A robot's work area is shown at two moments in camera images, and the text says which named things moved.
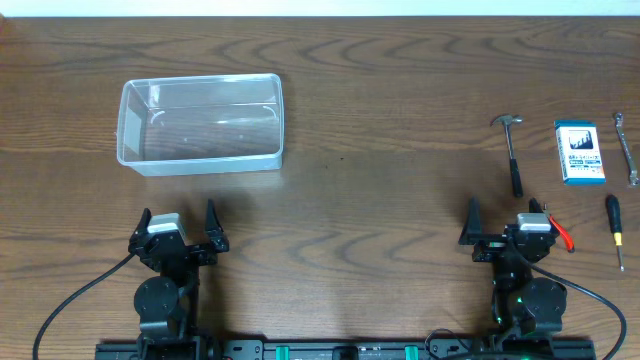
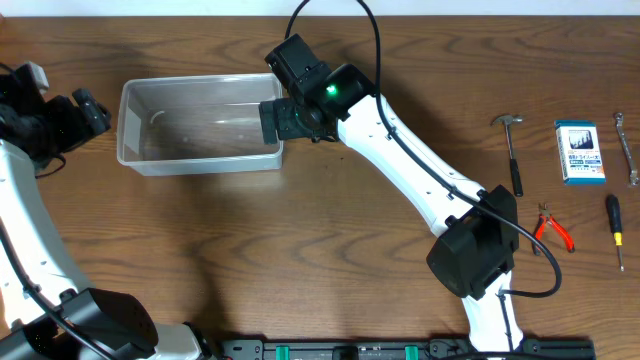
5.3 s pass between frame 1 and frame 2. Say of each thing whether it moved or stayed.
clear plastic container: stayed
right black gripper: moved
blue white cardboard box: stayed
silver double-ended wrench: stayed
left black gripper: moved
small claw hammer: stayed
